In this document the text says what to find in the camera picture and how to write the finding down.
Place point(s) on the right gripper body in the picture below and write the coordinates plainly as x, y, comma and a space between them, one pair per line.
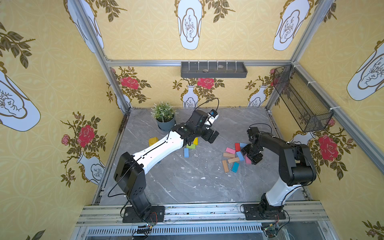
252, 151

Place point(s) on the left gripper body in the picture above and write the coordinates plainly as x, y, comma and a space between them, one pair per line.
210, 134

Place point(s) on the pink block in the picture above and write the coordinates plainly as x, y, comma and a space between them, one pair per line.
230, 151
247, 160

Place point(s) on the light blue block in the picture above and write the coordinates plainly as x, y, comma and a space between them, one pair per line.
240, 156
243, 145
186, 152

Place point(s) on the yellow block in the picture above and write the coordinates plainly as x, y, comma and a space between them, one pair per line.
196, 141

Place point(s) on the green block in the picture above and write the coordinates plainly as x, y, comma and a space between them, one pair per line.
192, 146

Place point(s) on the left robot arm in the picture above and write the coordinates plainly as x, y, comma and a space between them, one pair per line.
130, 174

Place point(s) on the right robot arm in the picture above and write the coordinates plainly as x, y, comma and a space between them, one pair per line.
296, 170

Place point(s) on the wooden block middle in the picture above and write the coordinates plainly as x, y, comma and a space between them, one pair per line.
233, 160

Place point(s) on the wooden block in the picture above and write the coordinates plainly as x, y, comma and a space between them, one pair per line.
233, 160
225, 166
228, 155

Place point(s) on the teal block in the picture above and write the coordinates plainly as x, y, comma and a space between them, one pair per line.
235, 167

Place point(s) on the wooden block upper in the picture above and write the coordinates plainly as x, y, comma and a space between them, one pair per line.
228, 155

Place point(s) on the wooden block lower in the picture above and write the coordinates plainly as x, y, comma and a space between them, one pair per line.
225, 166

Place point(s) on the potted green plant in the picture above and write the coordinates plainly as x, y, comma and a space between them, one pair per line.
164, 113

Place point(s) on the yellow toy shovel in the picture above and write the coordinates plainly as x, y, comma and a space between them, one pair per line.
153, 140

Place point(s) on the right circuit board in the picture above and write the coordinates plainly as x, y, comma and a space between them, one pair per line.
270, 231

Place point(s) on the circuit board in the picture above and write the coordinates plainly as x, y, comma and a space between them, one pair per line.
270, 231
144, 229

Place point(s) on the left circuit board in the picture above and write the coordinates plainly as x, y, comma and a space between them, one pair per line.
144, 229

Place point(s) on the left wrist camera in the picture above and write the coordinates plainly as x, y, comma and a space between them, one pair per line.
212, 116

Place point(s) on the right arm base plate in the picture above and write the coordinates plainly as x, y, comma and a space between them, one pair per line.
262, 211

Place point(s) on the grey wall shelf tray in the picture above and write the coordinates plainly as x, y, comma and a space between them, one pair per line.
213, 69

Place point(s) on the black wire mesh basket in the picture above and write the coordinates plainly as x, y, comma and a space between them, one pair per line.
306, 105

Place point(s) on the aluminium front rail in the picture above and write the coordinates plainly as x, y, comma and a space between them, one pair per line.
303, 217

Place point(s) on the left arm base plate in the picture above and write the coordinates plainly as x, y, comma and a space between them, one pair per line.
155, 214

